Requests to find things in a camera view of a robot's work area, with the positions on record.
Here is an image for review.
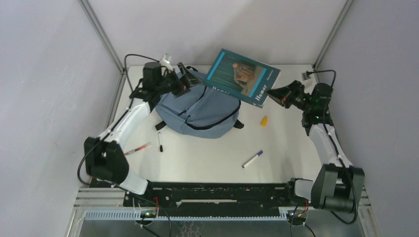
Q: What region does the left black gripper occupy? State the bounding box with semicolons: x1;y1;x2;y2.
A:
156;63;203;98

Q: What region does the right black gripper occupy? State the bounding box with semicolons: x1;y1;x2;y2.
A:
265;79;313;112

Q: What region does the teal Humor book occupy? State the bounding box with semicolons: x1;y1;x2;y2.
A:
204;48;281;108

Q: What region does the blue-grey student backpack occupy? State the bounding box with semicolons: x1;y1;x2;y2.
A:
155;84;244;139

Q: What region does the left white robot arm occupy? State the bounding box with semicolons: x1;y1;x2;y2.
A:
84;53;203;206

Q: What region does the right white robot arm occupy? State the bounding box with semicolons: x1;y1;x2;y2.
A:
267;80;365;213

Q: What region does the yellow highlighter cap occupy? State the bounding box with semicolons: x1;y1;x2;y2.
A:
260;116;268;127

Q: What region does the white marker purple cap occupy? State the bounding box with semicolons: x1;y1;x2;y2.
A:
241;150;263;169

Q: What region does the white marker black cap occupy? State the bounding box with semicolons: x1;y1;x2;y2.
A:
158;132;164;153

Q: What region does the red pen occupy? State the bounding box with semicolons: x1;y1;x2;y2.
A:
124;143;151;156

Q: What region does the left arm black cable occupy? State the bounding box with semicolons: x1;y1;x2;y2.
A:
124;54;161;92

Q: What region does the left aluminium corner post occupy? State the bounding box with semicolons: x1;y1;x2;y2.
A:
78;0;126;73

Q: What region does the aluminium corner post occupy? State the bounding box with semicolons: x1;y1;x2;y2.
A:
78;0;126;73
312;0;354;69

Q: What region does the right aluminium corner post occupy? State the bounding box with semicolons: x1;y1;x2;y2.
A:
312;0;354;69

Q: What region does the black mounting rail base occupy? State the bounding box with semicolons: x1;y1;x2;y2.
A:
123;182;309;219

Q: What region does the white cable duct strip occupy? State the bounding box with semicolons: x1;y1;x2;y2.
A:
83;209;291;221

